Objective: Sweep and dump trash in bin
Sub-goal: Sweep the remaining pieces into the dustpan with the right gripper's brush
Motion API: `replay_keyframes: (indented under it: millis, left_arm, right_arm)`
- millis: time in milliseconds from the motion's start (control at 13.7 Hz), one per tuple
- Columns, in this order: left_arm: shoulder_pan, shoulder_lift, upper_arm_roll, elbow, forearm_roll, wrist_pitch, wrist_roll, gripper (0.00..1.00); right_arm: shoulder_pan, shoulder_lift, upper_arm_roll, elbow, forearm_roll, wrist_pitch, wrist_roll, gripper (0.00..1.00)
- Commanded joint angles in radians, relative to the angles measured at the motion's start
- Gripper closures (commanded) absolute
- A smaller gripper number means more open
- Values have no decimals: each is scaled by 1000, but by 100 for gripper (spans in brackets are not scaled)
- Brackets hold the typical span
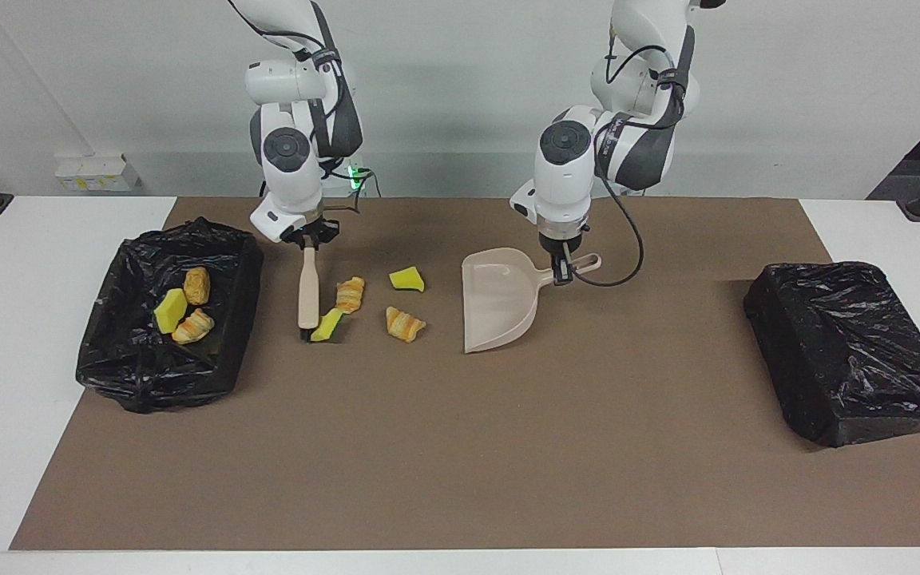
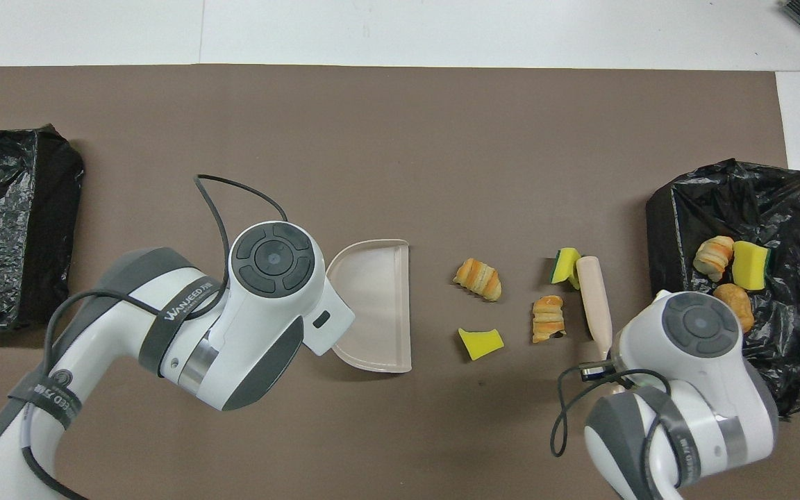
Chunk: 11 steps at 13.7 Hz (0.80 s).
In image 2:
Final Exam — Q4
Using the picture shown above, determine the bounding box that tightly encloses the beige plastic dustpan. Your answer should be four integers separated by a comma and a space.
325, 239, 413, 375

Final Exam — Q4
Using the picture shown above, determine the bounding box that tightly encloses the orange striped toy croissant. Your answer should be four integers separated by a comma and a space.
532, 295, 566, 344
453, 257, 503, 303

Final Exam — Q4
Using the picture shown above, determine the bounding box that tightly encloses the small yellow sponge piece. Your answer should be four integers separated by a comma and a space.
458, 327, 506, 362

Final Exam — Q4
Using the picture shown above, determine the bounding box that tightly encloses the notched yellow sponge piece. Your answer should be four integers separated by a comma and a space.
550, 247, 582, 290

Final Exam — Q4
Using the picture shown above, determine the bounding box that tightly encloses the beige hand brush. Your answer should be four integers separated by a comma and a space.
575, 255, 615, 363

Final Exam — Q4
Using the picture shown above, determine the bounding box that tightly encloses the pale toy croissant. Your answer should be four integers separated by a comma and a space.
692, 235, 736, 283

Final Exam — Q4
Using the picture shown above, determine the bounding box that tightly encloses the brown toy bread roll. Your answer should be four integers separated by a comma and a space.
712, 283, 756, 333

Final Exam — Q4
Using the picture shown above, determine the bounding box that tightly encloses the brown table mat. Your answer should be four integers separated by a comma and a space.
0, 65, 800, 500

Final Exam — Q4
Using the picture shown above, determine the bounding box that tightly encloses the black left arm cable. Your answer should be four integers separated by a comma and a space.
22, 174, 290, 500

